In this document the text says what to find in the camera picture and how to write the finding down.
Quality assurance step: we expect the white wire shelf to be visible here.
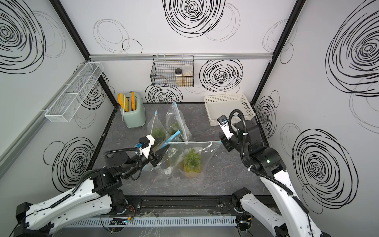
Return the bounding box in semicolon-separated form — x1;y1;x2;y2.
44;62;105;122

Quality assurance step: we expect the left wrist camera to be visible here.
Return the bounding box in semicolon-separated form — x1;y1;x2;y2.
136;134;155;159

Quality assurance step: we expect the black lid spice jar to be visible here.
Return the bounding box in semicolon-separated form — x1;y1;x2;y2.
175;68;183;87

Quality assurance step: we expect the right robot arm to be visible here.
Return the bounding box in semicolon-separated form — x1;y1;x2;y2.
217;109;328;237

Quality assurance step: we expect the mint green toaster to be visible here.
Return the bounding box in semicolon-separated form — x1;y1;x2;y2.
120;92;146;128

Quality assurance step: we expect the yellow toast slice left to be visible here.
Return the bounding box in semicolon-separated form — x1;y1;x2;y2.
117;93;129;112

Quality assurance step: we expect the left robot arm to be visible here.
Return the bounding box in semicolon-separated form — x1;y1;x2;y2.
10;145;170;237

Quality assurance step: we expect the black wire basket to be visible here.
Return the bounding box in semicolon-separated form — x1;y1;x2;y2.
150;54;194;87

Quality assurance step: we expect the orange toast slice right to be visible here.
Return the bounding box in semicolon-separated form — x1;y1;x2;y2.
130;92;136;111

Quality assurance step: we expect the white lid jar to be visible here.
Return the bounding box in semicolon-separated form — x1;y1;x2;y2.
182;64;193;87

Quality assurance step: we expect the white plastic basket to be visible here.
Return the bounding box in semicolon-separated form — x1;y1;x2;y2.
203;93;256;126

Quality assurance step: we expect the pineapple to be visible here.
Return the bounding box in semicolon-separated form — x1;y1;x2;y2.
183;148;202;178

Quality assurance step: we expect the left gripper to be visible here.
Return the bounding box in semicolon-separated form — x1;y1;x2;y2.
122;137;169;181

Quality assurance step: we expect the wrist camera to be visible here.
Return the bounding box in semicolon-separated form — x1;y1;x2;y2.
217;115;234;140
136;134;155;159

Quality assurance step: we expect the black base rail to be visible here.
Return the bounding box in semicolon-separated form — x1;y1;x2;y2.
59;194;300;214

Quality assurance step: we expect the zip-top bag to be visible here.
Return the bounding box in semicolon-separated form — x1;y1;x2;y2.
148;110;167;142
165;102;192;141
144;130;182;175
156;141;221;180

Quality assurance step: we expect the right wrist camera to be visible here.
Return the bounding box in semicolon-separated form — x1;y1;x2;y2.
217;115;234;140

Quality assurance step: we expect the grey cable duct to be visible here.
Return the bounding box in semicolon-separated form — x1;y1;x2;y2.
68;216;237;229

